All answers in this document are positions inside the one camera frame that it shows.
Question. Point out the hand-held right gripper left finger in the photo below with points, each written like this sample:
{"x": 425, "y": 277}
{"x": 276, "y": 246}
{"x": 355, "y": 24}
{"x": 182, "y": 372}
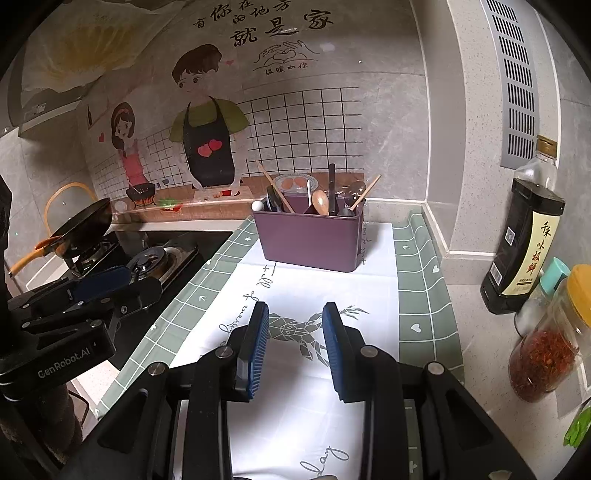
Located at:
{"x": 254, "y": 350}

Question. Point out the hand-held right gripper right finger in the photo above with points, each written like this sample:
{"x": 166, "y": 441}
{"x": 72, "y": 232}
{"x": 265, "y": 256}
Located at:
{"x": 336, "y": 350}

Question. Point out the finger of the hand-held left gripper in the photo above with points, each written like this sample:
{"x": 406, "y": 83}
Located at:
{"x": 101, "y": 282}
{"x": 120, "y": 307}

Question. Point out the purple plastic utensil holder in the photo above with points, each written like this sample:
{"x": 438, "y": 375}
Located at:
{"x": 309, "y": 244}

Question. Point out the wooden spoon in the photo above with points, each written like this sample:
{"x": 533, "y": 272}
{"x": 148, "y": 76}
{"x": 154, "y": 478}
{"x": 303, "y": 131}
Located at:
{"x": 320, "y": 201}

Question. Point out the person's left forearm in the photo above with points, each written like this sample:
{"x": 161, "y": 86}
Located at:
{"x": 46, "y": 424}

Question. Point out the black gas stove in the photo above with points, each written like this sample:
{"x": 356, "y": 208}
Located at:
{"x": 152, "y": 261}

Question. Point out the glass lid with wooden rim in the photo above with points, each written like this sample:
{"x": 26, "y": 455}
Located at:
{"x": 69, "y": 184}

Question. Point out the green and white printed mat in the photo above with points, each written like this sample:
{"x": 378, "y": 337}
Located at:
{"x": 429, "y": 295}

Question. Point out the glass jar of chili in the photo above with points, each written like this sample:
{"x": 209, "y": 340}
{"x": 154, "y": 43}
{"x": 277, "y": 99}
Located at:
{"x": 545, "y": 360}

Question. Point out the dark soy sauce bottle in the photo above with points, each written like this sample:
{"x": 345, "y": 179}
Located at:
{"x": 521, "y": 240}

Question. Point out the clear bottle with teal cap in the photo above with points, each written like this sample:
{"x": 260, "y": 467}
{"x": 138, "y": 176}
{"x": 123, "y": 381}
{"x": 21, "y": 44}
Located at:
{"x": 551, "y": 274}

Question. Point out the range hood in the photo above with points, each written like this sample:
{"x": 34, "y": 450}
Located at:
{"x": 69, "y": 55}

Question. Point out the green vegetable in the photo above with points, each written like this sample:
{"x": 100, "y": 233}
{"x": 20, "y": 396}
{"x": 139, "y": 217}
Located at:
{"x": 579, "y": 429}

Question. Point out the grey vent grille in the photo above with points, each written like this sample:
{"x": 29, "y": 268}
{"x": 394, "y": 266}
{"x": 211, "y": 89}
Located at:
{"x": 512, "y": 92}

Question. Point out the cartoon wall poster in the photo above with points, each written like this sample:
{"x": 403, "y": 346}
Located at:
{"x": 300, "y": 120}

